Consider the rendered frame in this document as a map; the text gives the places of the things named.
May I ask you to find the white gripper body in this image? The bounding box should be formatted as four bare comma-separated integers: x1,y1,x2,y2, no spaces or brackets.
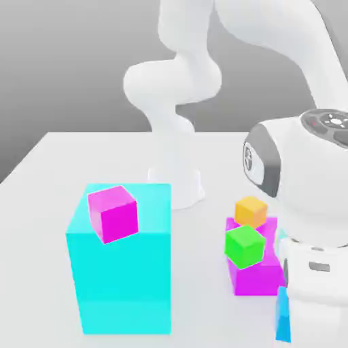
287,298,348,348

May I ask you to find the small blue cube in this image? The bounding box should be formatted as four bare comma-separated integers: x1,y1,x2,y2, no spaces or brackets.
275,285,292,343

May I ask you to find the small green cube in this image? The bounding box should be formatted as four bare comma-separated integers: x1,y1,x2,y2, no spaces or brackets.
224,224,266,271

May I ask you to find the small orange cube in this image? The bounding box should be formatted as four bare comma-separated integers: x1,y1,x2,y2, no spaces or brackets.
234,195,268,230

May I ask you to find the small magenta cube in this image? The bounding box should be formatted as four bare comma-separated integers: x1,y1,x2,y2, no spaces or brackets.
87,185,139,245

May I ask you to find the large magenta box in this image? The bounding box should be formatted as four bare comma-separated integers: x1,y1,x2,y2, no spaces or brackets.
225,216,287,297

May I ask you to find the large cyan box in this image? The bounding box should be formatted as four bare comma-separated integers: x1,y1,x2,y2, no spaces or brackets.
65,183,172,336

